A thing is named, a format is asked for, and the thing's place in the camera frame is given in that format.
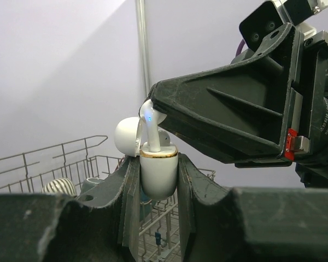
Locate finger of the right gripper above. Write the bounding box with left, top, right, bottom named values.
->
left=159, top=109, right=292, bottom=167
left=149, top=23, right=301, bottom=115

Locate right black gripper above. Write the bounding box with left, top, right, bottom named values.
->
left=284, top=29, right=328, bottom=188

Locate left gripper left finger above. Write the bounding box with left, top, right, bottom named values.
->
left=0, top=157, right=140, bottom=261

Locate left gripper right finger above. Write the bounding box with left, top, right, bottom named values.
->
left=177, top=154, right=328, bottom=261

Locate white square charging case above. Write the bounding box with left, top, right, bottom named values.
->
left=114, top=117, right=178, bottom=201

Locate white stem earbud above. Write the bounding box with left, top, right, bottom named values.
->
left=139, top=99, right=167, bottom=152
left=158, top=129, right=171, bottom=147

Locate dark teal bowl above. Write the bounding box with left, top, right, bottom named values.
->
left=80, top=177, right=104, bottom=194

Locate striped ceramic cup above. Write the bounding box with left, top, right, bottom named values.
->
left=42, top=177, right=77, bottom=197

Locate grey wire dish rack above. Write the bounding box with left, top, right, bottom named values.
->
left=0, top=135, right=216, bottom=262

